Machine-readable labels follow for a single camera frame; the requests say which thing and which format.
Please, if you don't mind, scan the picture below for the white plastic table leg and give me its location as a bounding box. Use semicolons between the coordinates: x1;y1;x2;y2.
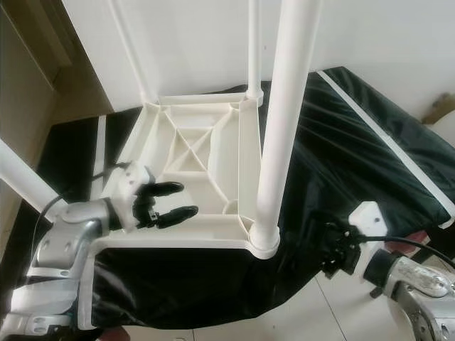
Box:
0;139;75;223
251;0;325;259
110;0;159;105
245;0;264;102

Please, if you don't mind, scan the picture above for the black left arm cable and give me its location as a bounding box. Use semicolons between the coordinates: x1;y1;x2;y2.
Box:
39;162;136;239

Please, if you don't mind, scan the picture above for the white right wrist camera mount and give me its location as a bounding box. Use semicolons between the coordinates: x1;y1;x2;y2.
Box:
348;201;389;276

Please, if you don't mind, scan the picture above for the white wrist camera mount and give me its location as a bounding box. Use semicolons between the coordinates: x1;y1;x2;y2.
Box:
348;201;389;276
105;161;155;232

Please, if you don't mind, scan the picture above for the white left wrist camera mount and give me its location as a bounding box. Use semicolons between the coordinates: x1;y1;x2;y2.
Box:
105;161;155;232

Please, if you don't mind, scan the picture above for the brown fuzzy object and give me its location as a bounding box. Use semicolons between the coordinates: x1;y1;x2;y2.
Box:
423;94;455;126

